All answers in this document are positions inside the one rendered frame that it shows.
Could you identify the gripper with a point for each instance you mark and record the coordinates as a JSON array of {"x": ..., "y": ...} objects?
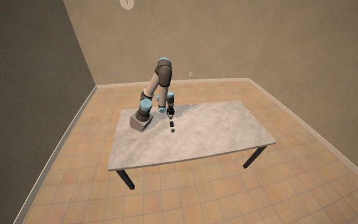
[{"x": 169, "y": 111}]

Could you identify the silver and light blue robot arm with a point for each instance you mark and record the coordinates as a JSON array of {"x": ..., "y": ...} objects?
[{"x": 164, "y": 72}]

